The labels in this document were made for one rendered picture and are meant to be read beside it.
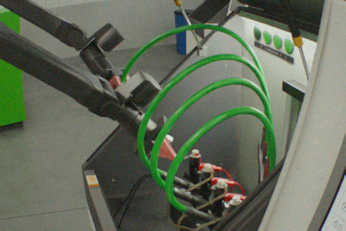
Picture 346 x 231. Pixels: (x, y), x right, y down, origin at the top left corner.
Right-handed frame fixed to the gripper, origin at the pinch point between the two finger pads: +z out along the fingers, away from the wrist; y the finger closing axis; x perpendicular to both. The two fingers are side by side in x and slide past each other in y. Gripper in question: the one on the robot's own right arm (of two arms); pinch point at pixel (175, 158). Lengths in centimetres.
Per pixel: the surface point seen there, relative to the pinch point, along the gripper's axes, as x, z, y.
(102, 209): 1.8, -2.2, -25.6
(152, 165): -18.8, -9.2, 1.1
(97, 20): 655, -46, -96
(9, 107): 289, -53, -167
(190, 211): -25.3, 0.8, 1.1
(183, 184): -8.8, 2.7, -1.0
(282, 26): 8.5, -3.1, 43.0
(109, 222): -5.0, -0.4, -23.9
